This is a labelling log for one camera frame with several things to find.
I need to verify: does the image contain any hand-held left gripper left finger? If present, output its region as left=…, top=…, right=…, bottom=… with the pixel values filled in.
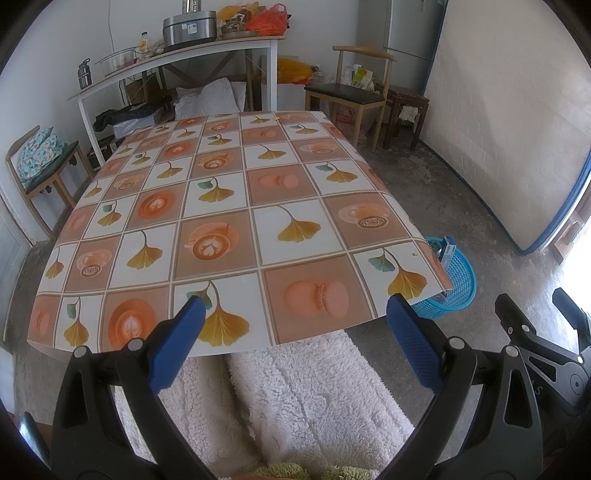
left=52, top=295, right=218, bottom=480

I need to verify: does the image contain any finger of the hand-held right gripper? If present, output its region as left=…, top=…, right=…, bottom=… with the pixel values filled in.
left=553, top=287, right=591, bottom=352
left=495, top=293, right=583, bottom=370

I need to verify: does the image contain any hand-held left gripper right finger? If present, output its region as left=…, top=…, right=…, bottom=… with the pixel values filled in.
left=379, top=293, right=543, bottom=480

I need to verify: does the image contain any blue plastic basket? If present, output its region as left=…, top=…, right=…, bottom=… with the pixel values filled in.
left=411, top=236, right=477, bottom=320

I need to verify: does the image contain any white fleece clothing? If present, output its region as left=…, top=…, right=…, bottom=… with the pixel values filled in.
left=113, top=330, right=416, bottom=480

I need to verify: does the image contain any green fleece cloth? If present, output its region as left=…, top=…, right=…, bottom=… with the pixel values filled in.
left=217, top=462, right=384, bottom=480

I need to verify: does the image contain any printed ginkgo leaf tablecloth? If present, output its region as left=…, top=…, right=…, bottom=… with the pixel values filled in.
left=27, top=110, right=455, bottom=358

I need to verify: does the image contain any white door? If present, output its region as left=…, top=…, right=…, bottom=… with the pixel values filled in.
left=0, top=185, right=32, bottom=296

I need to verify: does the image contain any white mattress with blue edge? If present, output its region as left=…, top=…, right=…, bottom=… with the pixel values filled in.
left=418, top=0, right=591, bottom=254

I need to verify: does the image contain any wooden chair with patterned cushion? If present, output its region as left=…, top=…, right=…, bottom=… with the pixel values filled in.
left=6, top=126, right=93, bottom=241

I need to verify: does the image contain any white printed sack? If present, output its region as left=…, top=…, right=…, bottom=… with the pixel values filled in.
left=332, top=106, right=370, bottom=139

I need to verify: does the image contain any black bag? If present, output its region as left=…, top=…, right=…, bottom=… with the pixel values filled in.
left=93, top=104, right=163, bottom=133

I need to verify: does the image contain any patterned teal cushion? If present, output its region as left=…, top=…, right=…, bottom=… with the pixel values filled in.
left=17, top=129, right=65, bottom=181

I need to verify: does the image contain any dark wooden stool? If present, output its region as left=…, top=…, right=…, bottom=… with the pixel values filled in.
left=383, top=84, right=430, bottom=151

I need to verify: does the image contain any wooden chair with black seat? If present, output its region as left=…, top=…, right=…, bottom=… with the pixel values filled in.
left=305, top=45, right=398, bottom=149

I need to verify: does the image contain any white low cabinet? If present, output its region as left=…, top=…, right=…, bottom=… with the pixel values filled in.
left=263, top=55, right=315, bottom=112

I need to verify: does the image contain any clear plastic container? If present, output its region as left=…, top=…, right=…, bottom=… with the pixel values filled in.
left=99, top=48, right=139, bottom=77

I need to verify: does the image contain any yellow plastic bag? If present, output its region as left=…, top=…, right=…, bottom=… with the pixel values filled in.
left=277, top=58, right=315, bottom=86

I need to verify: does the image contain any white side table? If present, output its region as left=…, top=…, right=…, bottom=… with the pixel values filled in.
left=67, top=34, right=286, bottom=169

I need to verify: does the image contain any grey refrigerator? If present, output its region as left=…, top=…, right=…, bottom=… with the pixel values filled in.
left=358, top=0, right=448, bottom=63

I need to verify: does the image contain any silver rice cooker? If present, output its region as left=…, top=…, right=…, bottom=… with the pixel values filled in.
left=163, top=10, right=218, bottom=52

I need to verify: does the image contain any orange plastic bag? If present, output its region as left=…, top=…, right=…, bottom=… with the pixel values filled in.
left=245, top=4, right=291, bottom=37

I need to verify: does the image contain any small yellow bag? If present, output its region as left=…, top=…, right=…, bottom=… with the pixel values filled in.
left=217, top=4, right=259, bottom=23

